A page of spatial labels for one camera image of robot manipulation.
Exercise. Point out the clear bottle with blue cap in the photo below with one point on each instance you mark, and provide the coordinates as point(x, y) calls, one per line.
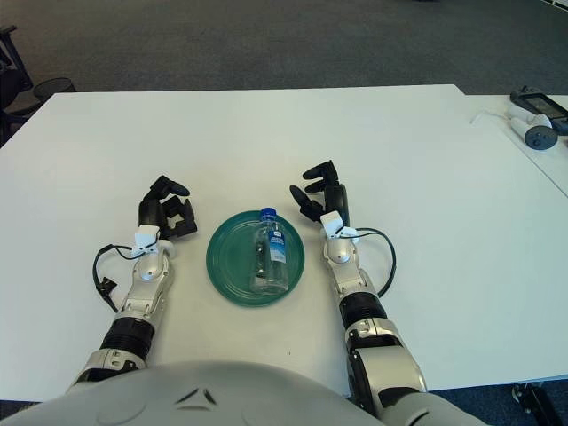
point(271, 266)

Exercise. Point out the silver robot torso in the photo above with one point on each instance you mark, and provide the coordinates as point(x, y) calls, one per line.
point(199, 395)

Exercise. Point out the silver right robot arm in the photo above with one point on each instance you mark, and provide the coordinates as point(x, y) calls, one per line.
point(359, 310)

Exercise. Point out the black office chair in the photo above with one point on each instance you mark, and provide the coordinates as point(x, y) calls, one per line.
point(11, 89)

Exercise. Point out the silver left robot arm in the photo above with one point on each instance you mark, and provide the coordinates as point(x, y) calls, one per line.
point(148, 270)

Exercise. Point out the black flat device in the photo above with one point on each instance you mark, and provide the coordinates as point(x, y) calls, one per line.
point(539, 104)

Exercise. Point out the black caster base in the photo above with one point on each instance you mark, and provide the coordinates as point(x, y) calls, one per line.
point(539, 399)

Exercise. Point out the green round plate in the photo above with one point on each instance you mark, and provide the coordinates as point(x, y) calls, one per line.
point(231, 262)

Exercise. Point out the white grey handheld controller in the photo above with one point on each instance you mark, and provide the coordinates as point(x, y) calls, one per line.
point(537, 135)

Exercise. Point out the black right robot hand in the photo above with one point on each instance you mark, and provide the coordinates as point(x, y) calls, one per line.
point(335, 197)

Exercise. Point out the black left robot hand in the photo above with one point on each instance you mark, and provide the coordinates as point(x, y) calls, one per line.
point(151, 210)

